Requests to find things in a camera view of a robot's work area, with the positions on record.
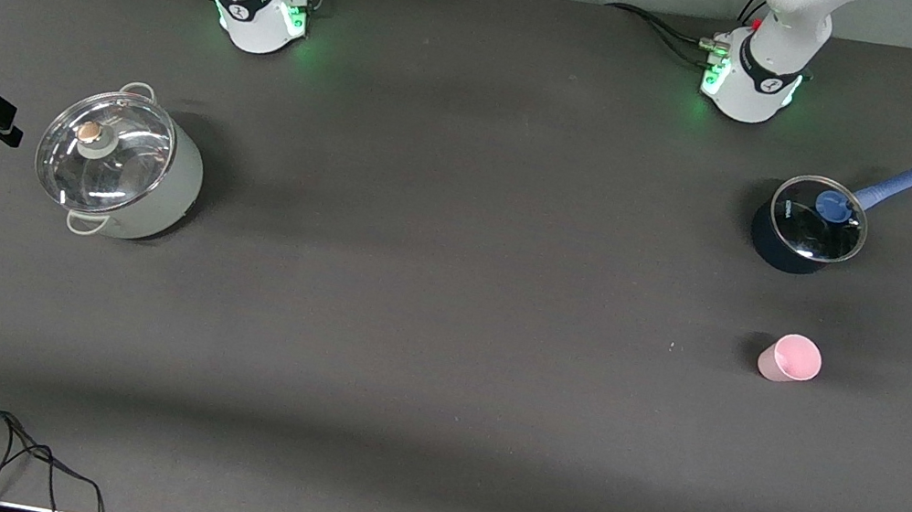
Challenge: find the pink plastic cup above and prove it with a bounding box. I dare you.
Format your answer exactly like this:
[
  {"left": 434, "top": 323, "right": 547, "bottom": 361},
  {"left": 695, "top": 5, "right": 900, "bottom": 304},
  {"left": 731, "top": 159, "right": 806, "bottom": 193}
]
[{"left": 755, "top": 329, "right": 826, "bottom": 389}]

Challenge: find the glass lid with wooden knob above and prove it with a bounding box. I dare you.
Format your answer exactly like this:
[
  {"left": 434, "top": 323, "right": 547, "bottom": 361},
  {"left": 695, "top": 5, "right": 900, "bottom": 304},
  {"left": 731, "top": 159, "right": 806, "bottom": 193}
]
[{"left": 27, "top": 80, "right": 183, "bottom": 226}]

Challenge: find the grey-green cooking pot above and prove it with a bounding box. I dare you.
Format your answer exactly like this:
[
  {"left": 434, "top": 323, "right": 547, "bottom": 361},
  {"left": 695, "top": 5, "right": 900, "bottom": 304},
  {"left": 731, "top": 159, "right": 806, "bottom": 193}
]
[{"left": 24, "top": 68, "right": 217, "bottom": 253}]

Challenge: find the glass lid with blue knob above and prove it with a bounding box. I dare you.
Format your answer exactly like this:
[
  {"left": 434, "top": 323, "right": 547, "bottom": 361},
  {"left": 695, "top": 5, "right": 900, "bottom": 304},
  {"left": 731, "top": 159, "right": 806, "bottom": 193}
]
[{"left": 763, "top": 169, "right": 875, "bottom": 270}]

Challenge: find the dark blue saucepan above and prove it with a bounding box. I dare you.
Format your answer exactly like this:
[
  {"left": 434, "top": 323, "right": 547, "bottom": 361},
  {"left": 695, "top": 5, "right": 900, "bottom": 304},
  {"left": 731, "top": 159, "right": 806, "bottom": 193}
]
[{"left": 745, "top": 135, "right": 912, "bottom": 294}]

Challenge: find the dark grey table mat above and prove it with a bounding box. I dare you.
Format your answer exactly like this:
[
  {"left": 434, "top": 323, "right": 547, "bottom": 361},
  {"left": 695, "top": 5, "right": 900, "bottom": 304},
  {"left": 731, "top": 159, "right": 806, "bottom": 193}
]
[{"left": 0, "top": 0, "right": 912, "bottom": 512}]

